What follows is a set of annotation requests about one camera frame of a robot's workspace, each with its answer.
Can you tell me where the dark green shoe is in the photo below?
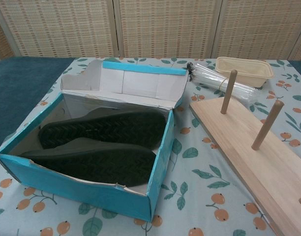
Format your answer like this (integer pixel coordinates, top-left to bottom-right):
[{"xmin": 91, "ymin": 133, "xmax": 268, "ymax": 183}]
[
  {"xmin": 38, "ymin": 107, "xmax": 167, "ymax": 150},
  {"xmin": 17, "ymin": 137, "xmax": 157, "ymax": 190}
]

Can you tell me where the blue cardboard shoe box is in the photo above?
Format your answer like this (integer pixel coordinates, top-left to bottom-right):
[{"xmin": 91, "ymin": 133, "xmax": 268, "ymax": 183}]
[{"xmin": 0, "ymin": 58, "xmax": 188, "ymax": 222}]

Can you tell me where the bundle of clear plastic straws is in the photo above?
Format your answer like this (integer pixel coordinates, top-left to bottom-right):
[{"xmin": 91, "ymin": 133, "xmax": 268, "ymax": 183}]
[{"xmin": 187, "ymin": 62, "xmax": 261, "ymax": 101}]

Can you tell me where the fruit and leaf print tablecloth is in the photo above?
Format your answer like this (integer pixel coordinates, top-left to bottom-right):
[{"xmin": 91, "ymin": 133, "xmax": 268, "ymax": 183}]
[{"xmin": 0, "ymin": 57, "xmax": 301, "ymax": 236}]

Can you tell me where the tan rubber band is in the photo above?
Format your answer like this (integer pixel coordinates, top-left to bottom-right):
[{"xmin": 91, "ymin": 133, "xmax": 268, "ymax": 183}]
[{"xmin": 215, "ymin": 77, "xmax": 230, "ymax": 93}]

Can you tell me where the short wooden peg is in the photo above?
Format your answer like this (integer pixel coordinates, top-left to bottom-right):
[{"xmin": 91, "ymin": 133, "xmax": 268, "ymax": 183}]
[{"xmin": 220, "ymin": 69, "xmax": 238, "ymax": 115}]

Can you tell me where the woven bamboo folding screen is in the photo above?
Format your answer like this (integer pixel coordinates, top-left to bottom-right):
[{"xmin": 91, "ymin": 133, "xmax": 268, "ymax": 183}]
[{"xmin": 0, "ymin": 0, "xmax": 301, "ymax": 61}]

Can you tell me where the light wooden base board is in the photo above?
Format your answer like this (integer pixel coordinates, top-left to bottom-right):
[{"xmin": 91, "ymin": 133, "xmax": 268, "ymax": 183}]
[{"xmin": 189, "ymin": 97, "xmax": 301, "ymax": 236}]

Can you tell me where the beige plastic food container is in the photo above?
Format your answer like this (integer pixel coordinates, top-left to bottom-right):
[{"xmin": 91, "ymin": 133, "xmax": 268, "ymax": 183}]
[{"xmin": 215, "ymin": 56, "xmax": 274, "ymax": 89}]

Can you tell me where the tall wooden peg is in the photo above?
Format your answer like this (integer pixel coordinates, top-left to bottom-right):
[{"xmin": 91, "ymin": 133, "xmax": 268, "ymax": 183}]
[{"xmin": 250, "ymin": 99, "xmax": 285, "ymax": 151}]

